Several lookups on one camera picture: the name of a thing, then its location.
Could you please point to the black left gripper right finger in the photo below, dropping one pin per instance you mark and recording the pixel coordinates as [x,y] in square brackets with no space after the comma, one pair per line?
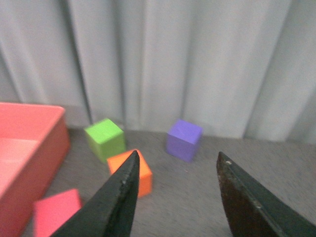
[252,210]

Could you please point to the purple foam cube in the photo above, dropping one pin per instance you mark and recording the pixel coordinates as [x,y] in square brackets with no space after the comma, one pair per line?
[183,140]

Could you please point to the orange foam cube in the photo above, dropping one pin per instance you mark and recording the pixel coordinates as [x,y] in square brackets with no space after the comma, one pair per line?
[145,173]

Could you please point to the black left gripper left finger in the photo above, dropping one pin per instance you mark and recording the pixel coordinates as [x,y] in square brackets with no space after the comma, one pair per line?
[110,212]

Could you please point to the red foam cube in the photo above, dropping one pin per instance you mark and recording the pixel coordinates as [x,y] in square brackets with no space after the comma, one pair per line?
[52,212]

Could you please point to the pink plastic bin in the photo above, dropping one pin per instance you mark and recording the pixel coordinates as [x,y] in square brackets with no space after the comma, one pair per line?
[34,141]

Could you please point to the grey curtain backdrop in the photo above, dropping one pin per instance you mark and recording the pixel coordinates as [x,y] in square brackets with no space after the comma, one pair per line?
[237,68]

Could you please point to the green foam cube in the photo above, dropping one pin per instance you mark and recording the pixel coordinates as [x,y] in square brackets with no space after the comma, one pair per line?
[105,139]

